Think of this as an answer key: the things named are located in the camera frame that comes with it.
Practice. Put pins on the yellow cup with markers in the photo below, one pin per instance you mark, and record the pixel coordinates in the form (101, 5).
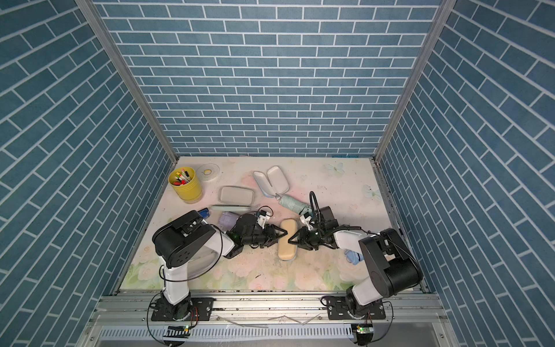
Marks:
(186, 184)

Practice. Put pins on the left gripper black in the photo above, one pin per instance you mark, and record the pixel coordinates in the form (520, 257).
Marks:
(270, 238)

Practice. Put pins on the beige umbrella case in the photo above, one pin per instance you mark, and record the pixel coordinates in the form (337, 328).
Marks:
(287, 251)

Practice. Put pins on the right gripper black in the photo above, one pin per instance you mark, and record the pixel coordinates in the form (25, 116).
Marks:
(303, 240)

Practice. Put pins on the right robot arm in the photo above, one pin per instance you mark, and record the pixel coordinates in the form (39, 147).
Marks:
(390, 265)

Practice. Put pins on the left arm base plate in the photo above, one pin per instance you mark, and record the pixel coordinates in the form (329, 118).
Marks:
(190, 309)

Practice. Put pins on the clear tape roll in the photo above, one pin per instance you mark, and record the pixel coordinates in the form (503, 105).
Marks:
(208, 172)

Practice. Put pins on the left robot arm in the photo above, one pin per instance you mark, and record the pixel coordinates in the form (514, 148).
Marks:
(179, 241)

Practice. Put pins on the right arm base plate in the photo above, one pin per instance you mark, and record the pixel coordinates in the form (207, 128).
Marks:
(346, 308)

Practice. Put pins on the mint green umbrella case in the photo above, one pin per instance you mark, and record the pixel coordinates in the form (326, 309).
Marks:
(234, 199)

